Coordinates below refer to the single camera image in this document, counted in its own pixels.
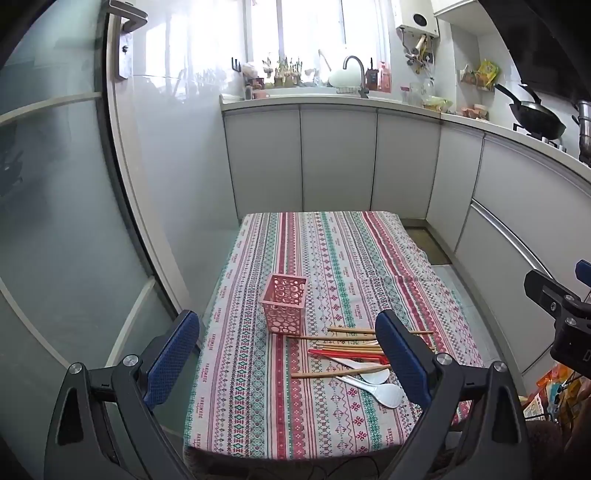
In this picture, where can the white plastic spoon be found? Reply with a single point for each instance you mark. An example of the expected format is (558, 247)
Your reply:
(375, 376)

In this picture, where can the striped patterned tablecloth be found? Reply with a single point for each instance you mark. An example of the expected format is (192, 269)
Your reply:
(323, 258)

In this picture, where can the bundle of wooden chopsticks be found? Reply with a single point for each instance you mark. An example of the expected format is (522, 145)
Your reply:
(346, 338)

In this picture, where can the black wok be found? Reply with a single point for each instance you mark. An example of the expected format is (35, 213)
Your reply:
(538, 119)

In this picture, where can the black wall hook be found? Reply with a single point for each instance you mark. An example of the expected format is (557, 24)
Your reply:
(236, 64)

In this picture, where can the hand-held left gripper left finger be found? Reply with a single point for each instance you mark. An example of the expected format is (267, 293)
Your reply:
(171, 360)

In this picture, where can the pink perforated utensil basket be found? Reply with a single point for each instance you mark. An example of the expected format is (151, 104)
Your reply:
(282, 304)

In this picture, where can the orange snack packets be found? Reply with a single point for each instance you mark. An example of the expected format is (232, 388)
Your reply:
(551, 387)

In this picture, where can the potted windowsill plants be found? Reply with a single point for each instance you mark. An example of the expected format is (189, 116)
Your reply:
(286, 74)

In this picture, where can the pink dish soap bottle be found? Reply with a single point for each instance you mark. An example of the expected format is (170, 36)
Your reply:
(385, 77)

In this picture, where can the hanging kitchen tools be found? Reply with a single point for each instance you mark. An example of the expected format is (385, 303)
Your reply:
(418, 53)

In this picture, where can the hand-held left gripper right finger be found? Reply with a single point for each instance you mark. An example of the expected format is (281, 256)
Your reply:
(402, 360)

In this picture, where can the glass jars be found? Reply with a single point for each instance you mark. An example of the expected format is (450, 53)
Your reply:
(422, 92)

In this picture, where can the red chopstick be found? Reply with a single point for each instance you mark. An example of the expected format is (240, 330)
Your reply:
(341, 352)
(355, 357)

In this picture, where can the pink cup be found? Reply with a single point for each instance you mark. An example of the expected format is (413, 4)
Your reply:
(261, 94)

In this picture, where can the dark knife holder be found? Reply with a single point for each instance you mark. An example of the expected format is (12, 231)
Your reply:
(371, 76)

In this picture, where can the pink bowls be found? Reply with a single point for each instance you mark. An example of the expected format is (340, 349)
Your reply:
(475, 111)

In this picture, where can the white kitchen base cabinets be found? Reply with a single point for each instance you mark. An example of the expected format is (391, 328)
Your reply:
(337, 157)

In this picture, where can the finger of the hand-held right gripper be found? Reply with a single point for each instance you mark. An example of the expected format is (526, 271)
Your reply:
(549, 295)
(584, 270)

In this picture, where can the yellow snack bag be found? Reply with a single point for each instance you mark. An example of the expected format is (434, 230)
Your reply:
(488, 73)

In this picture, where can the curved metal sink faucet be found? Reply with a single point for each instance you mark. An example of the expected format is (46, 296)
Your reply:
(356, 69)

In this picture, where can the steel cooking pot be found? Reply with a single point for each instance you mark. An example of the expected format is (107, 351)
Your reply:
(584, 129)

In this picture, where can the white wall water heater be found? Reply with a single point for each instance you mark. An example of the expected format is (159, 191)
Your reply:
(418, 18)

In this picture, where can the kitchen window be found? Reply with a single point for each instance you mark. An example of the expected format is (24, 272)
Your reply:
(314, 27)

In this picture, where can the frosted glass sliding door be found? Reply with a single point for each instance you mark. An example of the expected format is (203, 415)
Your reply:
(69, 230)

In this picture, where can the white round pot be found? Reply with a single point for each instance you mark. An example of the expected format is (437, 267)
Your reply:
(344, 77)

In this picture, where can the white rice paddle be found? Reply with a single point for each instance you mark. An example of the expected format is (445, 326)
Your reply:
(390, 396)

